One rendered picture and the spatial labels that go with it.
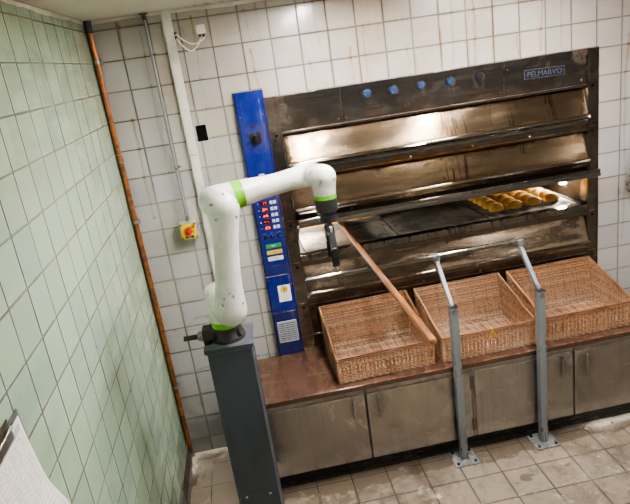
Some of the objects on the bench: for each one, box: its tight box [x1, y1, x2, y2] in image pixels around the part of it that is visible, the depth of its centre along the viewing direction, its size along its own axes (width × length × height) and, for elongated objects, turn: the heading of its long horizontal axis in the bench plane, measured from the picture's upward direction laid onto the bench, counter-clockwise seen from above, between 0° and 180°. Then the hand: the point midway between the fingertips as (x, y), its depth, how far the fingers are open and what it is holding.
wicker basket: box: [318, 290, 435, 384], centre depth 349 cm, size 49×56×28 cm
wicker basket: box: [413, 272, 536, 363], centre depth 355 cm, size 49×56×28 cm
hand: (333, 258), depth 255 cm, fingers open, 13 cm apart
